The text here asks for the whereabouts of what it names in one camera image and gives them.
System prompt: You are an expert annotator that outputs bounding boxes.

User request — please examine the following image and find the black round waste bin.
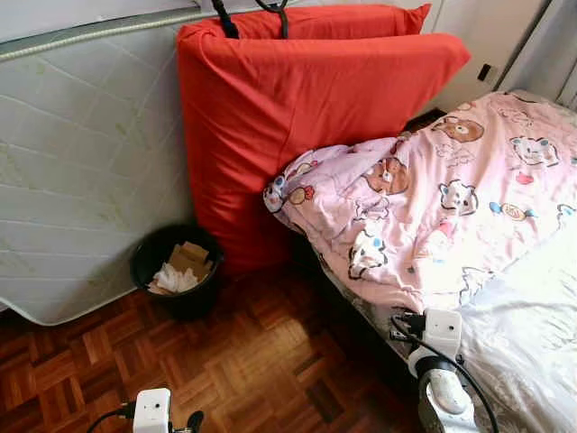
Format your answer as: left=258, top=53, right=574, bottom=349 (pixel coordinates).
left=131, top=224, right=224, bottom=321

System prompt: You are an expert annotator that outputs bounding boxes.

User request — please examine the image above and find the beige floral bed cover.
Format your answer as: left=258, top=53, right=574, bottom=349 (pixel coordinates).
left=320, top=226, right=577, bottom=433

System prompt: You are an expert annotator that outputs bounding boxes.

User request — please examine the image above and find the pink cartoon print blanket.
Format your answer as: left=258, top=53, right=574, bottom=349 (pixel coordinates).
left=263, top=90, right=577, bottom=312

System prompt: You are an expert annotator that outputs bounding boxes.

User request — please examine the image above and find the crumpled white tissue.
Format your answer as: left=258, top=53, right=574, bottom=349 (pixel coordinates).
left=149, top=263, right=199, bottom=295

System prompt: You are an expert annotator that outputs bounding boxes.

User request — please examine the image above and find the flattened brown cardboard box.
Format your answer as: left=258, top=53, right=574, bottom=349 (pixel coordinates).
left=167, top=242, right=213, bottom=281

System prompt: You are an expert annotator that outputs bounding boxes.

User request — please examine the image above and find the red fabric cushion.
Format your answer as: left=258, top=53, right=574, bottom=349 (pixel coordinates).
left=194, top=3, right=432, bottom=41
left=176, top=32, right=472, bottom=276

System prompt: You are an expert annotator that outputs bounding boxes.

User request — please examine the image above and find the white quilted mattress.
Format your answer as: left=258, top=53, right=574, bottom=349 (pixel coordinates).
left=0, top=0, right=226, bottom=326

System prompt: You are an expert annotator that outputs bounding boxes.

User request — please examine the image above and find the black strap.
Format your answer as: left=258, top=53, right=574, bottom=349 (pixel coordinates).
left=212, top=0, right=289, bottom=39

